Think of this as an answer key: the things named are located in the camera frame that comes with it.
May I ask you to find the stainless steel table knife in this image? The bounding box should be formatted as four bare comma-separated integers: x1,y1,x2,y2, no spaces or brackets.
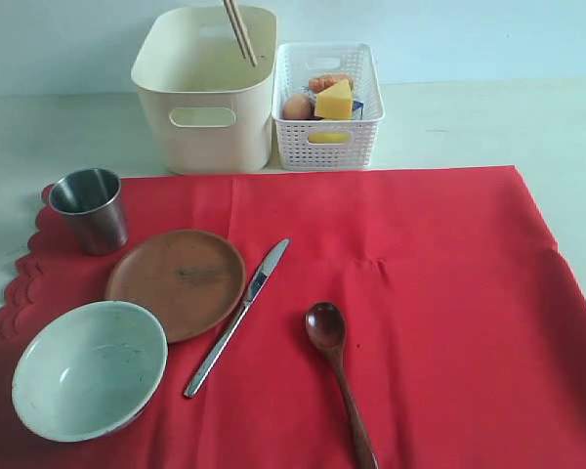
183,238,290,399

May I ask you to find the brown egg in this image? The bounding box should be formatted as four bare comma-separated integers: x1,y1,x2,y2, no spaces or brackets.
282,94,314,120

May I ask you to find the brown wooden plate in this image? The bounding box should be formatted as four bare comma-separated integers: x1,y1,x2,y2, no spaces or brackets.
105,229,246,343

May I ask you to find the pale green ceramic bowl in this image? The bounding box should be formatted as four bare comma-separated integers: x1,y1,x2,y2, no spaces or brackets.
12,301,168,443

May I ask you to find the small milk carton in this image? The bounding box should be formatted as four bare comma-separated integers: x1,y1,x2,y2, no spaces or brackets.
351,100,364,120

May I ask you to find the yellow cheese wedge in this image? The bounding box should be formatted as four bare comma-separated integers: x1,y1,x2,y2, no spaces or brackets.
314,79,354,120

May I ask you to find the stainless steel cup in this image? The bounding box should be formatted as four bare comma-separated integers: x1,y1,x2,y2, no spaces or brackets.
48,168,129,256

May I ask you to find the white perforated plastic basket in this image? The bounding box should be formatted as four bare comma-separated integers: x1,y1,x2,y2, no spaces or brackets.
272,43,385,171

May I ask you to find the yellow lemon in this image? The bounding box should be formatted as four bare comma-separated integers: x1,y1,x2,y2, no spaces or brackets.
308,133,350,145

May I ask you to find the wooden chopstick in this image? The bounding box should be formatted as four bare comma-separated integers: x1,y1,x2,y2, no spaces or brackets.
223,0,249,61
230,0,258,67

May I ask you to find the dark wooden spoon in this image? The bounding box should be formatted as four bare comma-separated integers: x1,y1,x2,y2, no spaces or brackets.
305,302,379,468

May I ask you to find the fried chicken piece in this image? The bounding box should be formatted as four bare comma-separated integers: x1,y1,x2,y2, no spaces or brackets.
308,73,355,94

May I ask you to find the cream plastic bin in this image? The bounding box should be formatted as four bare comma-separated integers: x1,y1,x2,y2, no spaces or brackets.
131,5,277,174

